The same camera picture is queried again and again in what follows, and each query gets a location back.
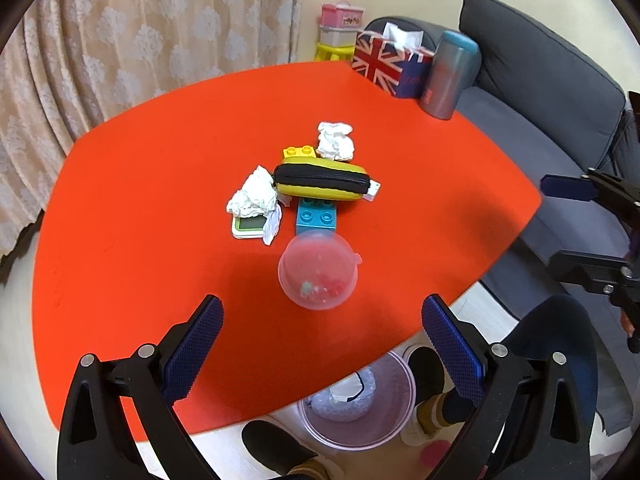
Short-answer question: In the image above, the grey sofa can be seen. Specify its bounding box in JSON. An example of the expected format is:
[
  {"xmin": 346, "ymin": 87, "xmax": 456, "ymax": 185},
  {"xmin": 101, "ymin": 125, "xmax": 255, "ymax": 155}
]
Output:
[{"xmin": 364, "ymin": 0, "xmax": 640, "ymax": 433}]

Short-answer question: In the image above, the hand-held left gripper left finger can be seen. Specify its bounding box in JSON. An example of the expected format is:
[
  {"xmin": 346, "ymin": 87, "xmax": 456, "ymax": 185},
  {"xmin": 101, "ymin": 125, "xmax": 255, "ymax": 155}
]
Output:
[{"xmin": 57, "ymin": 294, "xmax": 224, "ymax": 480}]

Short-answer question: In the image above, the beige patterned curtain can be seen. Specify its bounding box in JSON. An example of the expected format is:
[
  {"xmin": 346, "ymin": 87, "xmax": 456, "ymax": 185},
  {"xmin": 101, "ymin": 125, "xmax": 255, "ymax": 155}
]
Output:
[{"xmin": 0, "ymin": 0, "xmax": 308, "ymax": 261}]

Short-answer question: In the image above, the clear plastic capsule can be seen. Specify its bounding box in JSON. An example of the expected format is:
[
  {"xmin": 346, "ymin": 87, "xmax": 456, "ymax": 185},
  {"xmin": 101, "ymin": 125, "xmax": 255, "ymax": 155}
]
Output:
[{"xmin": 277, "ymin": 232, "xmax": 362, "ymax": 312}]

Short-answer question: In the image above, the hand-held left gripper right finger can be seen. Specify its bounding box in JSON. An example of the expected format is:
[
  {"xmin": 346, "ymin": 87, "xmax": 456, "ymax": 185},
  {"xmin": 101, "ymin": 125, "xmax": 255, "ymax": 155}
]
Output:
[{"xmin": 421, "ymin": 294, "xmax": 598, "ymax": 480}]

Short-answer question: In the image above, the blue building brick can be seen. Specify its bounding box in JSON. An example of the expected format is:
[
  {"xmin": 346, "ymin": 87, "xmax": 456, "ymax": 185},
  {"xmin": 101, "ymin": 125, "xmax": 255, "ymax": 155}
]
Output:
[{"xmin": 295, "ymin": 196, "xmax": 339, "ymax": 238}]

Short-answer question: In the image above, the dark cloth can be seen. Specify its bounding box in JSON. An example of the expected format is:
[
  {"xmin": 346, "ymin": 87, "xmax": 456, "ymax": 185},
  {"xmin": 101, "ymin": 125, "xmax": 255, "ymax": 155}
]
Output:
[{"xmin": 595, "ymin": 107, "xmax": 640, "ymax": 181}]

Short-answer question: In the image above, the yellow plastic stool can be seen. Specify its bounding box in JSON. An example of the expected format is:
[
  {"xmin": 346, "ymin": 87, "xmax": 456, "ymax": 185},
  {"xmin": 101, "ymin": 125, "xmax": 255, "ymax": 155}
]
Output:
[{"xmin": 315, "ymin": 42, "xmax": 357, "ymax": 64}]

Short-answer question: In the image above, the pink translucent trash bin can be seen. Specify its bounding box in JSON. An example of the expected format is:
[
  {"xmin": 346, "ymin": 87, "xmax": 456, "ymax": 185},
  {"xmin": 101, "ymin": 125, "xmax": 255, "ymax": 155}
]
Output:
[{"xmin": 298, "ymin": 350, "xmax": 417, "ymax": 450}]

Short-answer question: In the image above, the white storage box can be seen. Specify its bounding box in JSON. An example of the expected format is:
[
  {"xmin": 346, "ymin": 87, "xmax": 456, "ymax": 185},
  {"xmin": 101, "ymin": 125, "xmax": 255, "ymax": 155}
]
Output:
[{"xmin": 320, "ymin": 25, "xmax": 358, "ymax": 48}]

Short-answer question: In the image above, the yellow black pencil case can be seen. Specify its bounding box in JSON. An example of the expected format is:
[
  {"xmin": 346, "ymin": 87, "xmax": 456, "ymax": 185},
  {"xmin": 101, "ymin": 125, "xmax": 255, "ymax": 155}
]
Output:
[{"xmin": 272, "ymin": 156, "xmax": 372, "ymax": 202}]

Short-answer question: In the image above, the blue grey tumbler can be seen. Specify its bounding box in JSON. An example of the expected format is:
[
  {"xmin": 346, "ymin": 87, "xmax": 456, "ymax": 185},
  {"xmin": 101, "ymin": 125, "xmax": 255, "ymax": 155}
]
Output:
[{"xmin": 420, "ymin": 30, "xmax": 482, "ymax": 121}]

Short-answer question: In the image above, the white tissue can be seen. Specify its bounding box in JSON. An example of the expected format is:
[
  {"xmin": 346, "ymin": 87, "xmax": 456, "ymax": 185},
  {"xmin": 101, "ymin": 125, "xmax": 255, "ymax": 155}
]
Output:
[
  {"xmin": 317, "ymin": 121, "xmax": 357, "ymax": 162},
  {"xmin": 226, "ymin": 165, "xmax": 283, "ymax": 247}
]

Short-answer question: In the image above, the pink storage box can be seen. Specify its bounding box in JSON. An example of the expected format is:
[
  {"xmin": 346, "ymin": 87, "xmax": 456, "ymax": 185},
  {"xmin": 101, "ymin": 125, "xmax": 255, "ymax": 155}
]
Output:
[{"xmin": 321, "ymin": 3, "xmax": 363, "ymax": 28}]

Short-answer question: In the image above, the small white green device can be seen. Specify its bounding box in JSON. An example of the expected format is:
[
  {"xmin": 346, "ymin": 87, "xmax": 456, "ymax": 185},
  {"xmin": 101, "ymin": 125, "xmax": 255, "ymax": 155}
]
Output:
[{"xmin": 231, "ymin": 214, "xmax": 268, "ymax": 240}]

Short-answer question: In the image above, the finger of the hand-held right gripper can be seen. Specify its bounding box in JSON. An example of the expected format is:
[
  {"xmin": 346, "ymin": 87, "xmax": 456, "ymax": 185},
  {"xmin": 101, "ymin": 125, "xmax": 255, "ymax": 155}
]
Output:
[
  {"xmin": 541, "ymin": 167, "xmax": 640, "ymax": 221},
  {"xmin": 545, "ymin": 250, "xmax": 630, "ymax": 303}
]

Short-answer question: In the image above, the black slipper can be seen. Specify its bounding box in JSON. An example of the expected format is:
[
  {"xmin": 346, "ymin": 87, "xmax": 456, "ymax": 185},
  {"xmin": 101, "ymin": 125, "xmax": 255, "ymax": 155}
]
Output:
[{"xmin": 402, "ymin": 345, "xmax": 446, "ymax": 411}]

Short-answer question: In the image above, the person's left leg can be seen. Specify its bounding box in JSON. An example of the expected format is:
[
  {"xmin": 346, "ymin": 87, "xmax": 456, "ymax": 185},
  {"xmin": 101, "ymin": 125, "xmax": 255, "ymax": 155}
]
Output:
[{"xmin": 287, "ymin": 457, "xmax": 346, "ymax": 480}]

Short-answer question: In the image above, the flag print tissue box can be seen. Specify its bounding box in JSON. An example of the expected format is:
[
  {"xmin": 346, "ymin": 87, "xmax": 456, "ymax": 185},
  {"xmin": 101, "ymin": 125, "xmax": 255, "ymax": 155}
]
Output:
[{"xmin": 351, "ymin": 22, "xmax": 435, "ymax": 98}]

